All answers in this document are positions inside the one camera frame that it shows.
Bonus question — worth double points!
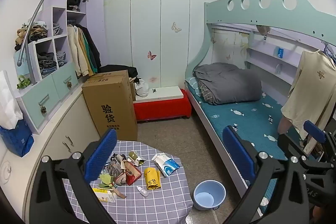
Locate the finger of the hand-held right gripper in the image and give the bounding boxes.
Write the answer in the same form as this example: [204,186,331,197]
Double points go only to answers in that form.
[303,120,336,152]
[278,134,327,168]

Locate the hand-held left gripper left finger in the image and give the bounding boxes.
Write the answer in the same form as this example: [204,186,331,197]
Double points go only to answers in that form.
[29,128,124,224]

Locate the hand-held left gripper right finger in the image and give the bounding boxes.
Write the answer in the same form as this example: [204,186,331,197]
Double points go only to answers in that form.
[223,125,310,224]

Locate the green wrapper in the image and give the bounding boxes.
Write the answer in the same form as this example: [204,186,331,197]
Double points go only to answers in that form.
[128,151,147,167]

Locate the brown and red paper bag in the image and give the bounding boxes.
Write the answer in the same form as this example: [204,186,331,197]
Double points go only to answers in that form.
[113,160,142,186]

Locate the brown strip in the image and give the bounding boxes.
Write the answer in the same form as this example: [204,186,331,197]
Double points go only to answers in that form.
[112,183,127,199]

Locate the yellow white small box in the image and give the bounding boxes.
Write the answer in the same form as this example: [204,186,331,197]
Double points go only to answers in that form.
[92,187,116,203]

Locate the light blue plastic bucket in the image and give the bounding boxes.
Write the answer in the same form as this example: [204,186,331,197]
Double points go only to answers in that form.
[193,180,227,211]

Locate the small white bottle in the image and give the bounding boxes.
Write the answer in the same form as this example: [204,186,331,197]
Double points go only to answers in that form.
[136,186,150,197]

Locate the yellow packet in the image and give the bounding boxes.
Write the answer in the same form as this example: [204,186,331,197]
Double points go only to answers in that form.
[144,167,161,190]

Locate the torn blue white carton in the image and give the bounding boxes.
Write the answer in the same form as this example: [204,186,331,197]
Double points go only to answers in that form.
[152,153,181,177]

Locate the person's right forearm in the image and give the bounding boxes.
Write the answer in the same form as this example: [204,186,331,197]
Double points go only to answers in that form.
[311,205,335,224]

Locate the teal patterned bedsheet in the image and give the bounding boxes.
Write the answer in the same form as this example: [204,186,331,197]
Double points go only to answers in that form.
[187,81,310,214]

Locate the beige hanging shirt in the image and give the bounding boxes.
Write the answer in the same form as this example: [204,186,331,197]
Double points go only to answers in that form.
[281,49,336,156]

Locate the white curved cabinet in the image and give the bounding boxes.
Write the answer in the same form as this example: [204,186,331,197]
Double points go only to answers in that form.
[0,82,105,224]

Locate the tall cardboard box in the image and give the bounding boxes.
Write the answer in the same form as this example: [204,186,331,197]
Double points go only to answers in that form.
[82,70,138,141]

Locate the grey duvet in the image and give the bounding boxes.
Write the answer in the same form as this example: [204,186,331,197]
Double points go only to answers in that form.
[193,63,262,105]

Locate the grey checkered tablecloth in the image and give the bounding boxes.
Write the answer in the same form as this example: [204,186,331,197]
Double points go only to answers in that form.
[62,139,193,224]

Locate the red bench with white top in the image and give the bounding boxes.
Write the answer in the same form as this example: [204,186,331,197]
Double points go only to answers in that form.
[133,86,192,123]

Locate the white plastic bag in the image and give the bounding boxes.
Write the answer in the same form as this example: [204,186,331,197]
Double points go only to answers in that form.
[135,79,150,97]

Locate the large teal drawer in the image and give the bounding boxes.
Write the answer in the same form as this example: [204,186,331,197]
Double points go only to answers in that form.
[22,77,63,130]

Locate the teal plaid pillow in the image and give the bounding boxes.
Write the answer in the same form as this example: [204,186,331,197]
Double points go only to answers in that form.
[185,76,202,96]

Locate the small teal drawer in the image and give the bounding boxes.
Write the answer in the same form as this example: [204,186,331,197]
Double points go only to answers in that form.
[52,63,79,98]

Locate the blue bag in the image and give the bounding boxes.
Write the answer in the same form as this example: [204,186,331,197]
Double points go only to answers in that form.
[0,119,34,157]

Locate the black clothing heap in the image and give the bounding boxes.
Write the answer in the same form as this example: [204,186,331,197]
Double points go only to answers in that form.
[98,64,138,80]

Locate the green hanging shirt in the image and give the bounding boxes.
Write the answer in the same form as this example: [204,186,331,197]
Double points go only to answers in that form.
[80,28,94,76]

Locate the black hanging jacket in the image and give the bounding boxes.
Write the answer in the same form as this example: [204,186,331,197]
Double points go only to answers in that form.
[76,24,102,75]

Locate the folded jeans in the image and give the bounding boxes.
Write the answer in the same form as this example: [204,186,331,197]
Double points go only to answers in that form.
[56,51,67,67]

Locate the green plastic plant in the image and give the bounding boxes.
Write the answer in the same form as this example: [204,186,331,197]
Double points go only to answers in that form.
[17,75,33,89]

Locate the cream hanging jacket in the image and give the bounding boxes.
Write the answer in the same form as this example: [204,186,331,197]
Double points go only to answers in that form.
[67,25,89,78]

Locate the white paper bag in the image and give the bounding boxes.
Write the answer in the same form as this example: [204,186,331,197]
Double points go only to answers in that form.
[0,70,24,129]

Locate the dark folded clothes pile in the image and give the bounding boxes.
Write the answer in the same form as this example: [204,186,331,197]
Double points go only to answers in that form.
[36,52,58,76]

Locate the brown cap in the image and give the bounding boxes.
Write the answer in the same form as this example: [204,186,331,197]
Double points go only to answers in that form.
[256,25,271,36]

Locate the teal bunk bed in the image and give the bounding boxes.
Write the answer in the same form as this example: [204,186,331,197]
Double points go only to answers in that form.
[184,0,336,216]

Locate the grey folded clothes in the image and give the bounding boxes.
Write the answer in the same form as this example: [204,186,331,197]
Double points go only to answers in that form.
[52,22,63,36]

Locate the brown folded clothes pile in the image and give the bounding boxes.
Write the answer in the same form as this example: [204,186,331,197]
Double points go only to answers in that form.
[14,21,49,51]

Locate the black folded clothes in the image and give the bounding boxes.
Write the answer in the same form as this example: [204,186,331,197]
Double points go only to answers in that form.
[67,0,82,12]

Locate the grey metal handrail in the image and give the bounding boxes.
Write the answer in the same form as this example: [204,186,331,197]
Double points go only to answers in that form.
[17,0,91,85]

